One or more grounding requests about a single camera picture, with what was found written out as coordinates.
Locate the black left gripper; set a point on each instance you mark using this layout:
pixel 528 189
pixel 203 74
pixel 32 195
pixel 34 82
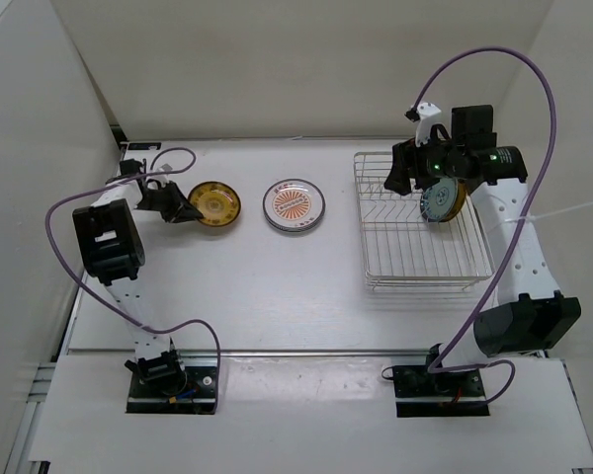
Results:
pixel 181 208

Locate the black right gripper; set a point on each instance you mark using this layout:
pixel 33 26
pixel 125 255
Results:
pixel 406 163

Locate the yellow patterned plate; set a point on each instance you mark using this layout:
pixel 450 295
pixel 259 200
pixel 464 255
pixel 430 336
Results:
pixel 219 203

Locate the teal blue patterned plate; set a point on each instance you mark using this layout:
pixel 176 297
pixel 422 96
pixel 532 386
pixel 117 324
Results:
pixel 441 202

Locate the white plate orange sunburst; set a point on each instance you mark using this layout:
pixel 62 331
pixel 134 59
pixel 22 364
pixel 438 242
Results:
pixel 294 203

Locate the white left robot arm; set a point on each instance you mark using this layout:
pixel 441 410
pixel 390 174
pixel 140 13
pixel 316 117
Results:
pixel 112 252

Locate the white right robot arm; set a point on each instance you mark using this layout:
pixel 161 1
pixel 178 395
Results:
pixel 523 309

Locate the yellow brown rear plate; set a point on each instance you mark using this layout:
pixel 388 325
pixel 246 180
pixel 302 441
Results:
pixel 459 202

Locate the black XDOF label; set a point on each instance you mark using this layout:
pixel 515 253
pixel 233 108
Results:
pixel 146 146

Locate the white zip tie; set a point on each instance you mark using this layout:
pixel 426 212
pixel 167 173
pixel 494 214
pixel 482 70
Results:
pixel 533 218

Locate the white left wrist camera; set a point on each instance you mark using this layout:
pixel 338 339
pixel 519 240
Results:
pixel 165 168

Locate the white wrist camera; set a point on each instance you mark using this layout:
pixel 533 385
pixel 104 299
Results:
pixel 165 168
pixel 425 115

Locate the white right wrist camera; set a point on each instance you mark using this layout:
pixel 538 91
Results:
pixel 425 115

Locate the silver wire dish rack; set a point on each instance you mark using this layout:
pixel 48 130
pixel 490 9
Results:
pixel 401 249

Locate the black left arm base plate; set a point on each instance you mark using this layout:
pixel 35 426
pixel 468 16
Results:
pixel 193 393

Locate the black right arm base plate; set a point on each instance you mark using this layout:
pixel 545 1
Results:
pixel 420 394

